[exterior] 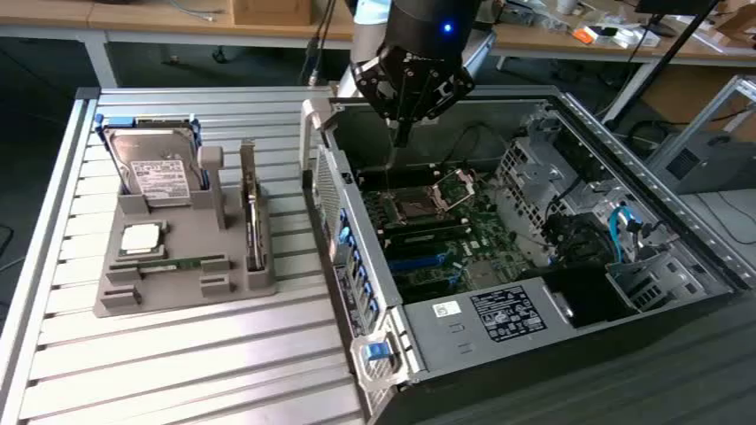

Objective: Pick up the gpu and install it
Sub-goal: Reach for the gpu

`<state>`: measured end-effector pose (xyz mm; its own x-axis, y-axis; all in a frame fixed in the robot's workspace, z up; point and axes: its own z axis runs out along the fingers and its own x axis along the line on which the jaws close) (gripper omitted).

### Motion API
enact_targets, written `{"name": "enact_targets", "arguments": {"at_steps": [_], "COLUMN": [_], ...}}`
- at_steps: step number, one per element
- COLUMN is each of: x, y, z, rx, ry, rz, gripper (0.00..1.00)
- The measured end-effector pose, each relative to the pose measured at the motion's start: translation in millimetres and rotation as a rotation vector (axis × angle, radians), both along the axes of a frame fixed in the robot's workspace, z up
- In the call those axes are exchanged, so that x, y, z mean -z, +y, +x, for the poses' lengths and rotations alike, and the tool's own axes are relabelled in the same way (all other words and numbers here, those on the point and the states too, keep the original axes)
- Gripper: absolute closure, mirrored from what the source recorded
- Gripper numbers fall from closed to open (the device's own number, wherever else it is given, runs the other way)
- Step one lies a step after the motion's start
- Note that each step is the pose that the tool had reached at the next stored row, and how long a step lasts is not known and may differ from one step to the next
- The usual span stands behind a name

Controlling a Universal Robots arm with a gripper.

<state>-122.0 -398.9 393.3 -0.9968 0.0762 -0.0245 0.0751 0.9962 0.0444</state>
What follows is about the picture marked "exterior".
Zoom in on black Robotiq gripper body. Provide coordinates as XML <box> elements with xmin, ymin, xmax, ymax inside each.
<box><xmin>378</xmin><ymin>0</ymin><xmax>479</xmax><ymax>81</ymax></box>

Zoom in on graphics card with metal bracket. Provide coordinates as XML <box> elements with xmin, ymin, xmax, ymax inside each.
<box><xmin>239</xmin><ymin>138</ymin><xmax>267</xmax><ymax>272</ymax></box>

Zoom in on grey electronics box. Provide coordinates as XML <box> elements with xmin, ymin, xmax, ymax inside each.
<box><xmin>500</xmin><ymin>0</ymin><xmax>536</xmax><ymax>26</ymax></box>

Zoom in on metal socket cover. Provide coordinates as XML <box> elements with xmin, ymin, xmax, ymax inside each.
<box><xmin>430</xmin><ymin>170</ymin><xmax>478</xmax><ymax>209</ymax></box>

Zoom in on tall perforated disk bay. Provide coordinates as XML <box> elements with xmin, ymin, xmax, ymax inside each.
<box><xmin>494</xmin><ymin>112</ymin><xmax>598</xmax><ymax>236</ymax></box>

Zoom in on brown cardboard box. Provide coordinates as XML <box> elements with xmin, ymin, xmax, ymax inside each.
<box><xmin>231</xmin><ymin>0</ymin><xmax>314</xmax><ymax>27</ymax></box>

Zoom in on CPU socket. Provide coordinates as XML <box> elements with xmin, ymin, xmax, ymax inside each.
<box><xmin>383</xmin><ymin>188</ymin><xmax>451</xmax><ymax>222</ymax></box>

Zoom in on black RAM stick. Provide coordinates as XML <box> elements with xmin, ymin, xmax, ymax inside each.
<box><xmin>387</xmin><ymin>233</ymin><xmax>471</xmax><ymax>249</ymax></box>

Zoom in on green motherboard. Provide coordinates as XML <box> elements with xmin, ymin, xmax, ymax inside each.
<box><xmin>359</xmin><ymin>167</ymin><xmax>534</xmax><ymax>305</ymax></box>

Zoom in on flat white box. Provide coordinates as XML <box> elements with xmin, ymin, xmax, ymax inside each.
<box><xmin>602</xmin><ymin>29</ymin><xmax>663</xmax><ymax>50</ymax></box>

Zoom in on black slanted pole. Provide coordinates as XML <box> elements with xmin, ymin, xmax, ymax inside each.
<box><xmin>602</xmin><ymin>0</ymin><xmax>726</xmax><ymax>129</ymax></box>

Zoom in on black monitor with stand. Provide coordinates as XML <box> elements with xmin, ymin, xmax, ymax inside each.
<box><xmin>635</xmin><ymin>0</ymin><xmax>720</xmax><ymax>39</ymax></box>

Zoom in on blue expansion slot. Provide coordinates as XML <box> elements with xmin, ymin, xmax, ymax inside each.
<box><xmin>388</xmin><ymin>252</ymin><xmax>448</xmax><ymax>272</ymax></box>

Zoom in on wooden desk with grey legs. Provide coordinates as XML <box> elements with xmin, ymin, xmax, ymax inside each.
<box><xmin>0</xmin><ymin>0</ymin><xmax>356</xmax><ymax>89</ymax></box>
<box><xmin>490</xmin><ymin>0</ymin><xmax>756</xmax><ymax>129</ymax></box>

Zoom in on hard disk in blue carrier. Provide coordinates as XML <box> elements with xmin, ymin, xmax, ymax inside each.
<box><xmin>94</xmin><ymin>113</ymin><xmax>206</xmax><ymax>209</ymax></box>

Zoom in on grey computer tower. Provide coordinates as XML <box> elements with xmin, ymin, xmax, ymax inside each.
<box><xmin>647</xmin><ymin>130</ymin><xmax>756</xmax><ymax>196</ymax></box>

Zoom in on brown cardboard stand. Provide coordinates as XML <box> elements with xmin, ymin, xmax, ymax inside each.
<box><xmin>712</xmin><ymin>0</ymin><xmax>756</xmax><ymax>50</ymax></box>

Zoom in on silver CPU chip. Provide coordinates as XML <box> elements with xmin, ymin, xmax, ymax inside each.
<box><xmin>118</xmin><ymin>223</ymin><xmax>167</xmax><ymax>258</ymax></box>

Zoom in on green RAM stick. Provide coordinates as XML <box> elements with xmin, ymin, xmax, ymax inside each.
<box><xmin>135</xmin><ymin>258</ymin><xmax>202</xmax><ymax>272</ymax></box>

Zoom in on small grey disk bay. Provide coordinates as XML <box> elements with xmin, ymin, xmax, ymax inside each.
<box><xmin>606</xmin><ymin>250</ymin><xmax>734</xmax><ymax>313</ymax></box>

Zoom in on grey power supply unit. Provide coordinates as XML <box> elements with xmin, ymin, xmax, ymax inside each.
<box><xmin>400</xmin><ymin>277</ymin><xmax>578</xmax><ymax>373</ymax></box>

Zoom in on grey plastic parts rack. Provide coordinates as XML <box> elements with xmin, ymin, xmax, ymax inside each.
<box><xmin>92</xmin><ymin>145</ymin><xmax>280</xmax><ymax>319</ymax></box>

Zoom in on open black PC case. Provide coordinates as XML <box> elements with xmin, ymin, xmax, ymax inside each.
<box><xmin>299</xmin><ymin>84</ymin><xmax>750</xmax><ymax>425</ymax></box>

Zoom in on black hanging base cables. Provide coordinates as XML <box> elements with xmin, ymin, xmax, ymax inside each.
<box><xmin>298</xmin><ymin>0</ymin><xmax>342</xmax><ymax>88</ymax></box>

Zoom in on grey coiled cable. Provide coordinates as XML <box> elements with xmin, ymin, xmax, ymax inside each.
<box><xmin>168</xmin><ymin>0</ymin><xmax>230</xmax><ymax>22</ymax></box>

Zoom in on black wire bundle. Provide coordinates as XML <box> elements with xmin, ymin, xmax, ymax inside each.
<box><xmin>540</xmin><ymin>212</ymin><xmax>616</xmax><ymax>267</ymax></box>

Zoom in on blue wire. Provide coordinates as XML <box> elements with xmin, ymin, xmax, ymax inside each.
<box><xmin>607</xmin><ymin>201</ymin><xmax>646</xmax><ymax>267</ymax></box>

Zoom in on aluminium profile frame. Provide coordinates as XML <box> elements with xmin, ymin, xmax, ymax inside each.
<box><xmin>647</xmin><ymin>73</ymin><xmax>756</xmax><ymax>169</ymax></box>

